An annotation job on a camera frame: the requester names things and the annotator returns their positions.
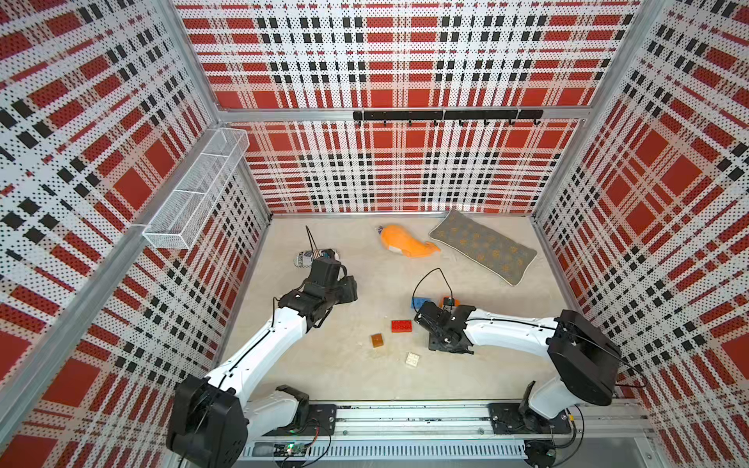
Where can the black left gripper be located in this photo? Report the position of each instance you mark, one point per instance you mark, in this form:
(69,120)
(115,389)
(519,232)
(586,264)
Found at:
(348,287)

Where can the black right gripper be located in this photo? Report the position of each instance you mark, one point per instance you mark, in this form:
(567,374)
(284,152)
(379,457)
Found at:
(433,345)

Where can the blue lego brick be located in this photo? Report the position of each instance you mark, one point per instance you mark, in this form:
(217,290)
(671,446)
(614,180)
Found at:
(417,303)

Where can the cream lego brick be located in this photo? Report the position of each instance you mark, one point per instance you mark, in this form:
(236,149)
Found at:
(412,360)

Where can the red lego brick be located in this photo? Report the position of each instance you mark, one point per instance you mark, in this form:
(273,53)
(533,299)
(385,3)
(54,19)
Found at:
(401,326)

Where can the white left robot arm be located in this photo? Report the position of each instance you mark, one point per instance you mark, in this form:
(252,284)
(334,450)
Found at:
(214,417)

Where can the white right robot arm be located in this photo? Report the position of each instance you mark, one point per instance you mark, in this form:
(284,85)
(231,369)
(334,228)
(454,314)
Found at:
(585,361)

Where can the orange round lego piece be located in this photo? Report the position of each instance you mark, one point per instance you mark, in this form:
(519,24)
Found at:
(449,302)

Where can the orange plush toy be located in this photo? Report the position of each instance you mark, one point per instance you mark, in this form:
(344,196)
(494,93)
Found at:
(398,240)

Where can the grey patterned cushion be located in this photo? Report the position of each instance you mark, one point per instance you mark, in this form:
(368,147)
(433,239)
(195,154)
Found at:
(486,247)

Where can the green circuit board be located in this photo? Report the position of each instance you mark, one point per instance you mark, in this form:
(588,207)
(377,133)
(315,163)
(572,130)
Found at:
(293,449)

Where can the white wire mesh basket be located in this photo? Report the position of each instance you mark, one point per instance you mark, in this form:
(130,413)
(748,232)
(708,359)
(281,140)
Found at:
(201,180)

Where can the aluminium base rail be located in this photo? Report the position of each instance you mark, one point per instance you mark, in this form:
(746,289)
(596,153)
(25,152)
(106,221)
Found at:
(459,433)

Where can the black hook rail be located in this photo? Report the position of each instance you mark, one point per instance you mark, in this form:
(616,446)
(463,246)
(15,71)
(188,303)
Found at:
(509,115)

